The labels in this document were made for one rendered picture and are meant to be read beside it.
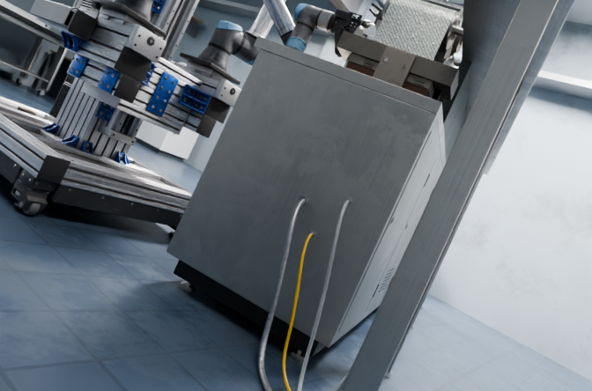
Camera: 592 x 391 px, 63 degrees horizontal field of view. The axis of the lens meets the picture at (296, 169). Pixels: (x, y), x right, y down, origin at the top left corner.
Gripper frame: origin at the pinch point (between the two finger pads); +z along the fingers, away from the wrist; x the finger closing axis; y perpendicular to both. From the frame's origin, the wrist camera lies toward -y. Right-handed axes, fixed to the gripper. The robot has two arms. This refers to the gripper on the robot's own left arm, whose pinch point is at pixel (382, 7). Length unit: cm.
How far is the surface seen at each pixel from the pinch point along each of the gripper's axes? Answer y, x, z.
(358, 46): -15.8, -27.9, 22.4
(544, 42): 29, -38, 54
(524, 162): 81, 327, 48
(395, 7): 3.0, -8.3, 6.7
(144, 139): -311, 365, -195
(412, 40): 2.7, -8.2, 21.5
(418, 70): -2.6, -27.9, 39.8
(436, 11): 14.7, -8.0, 16.2
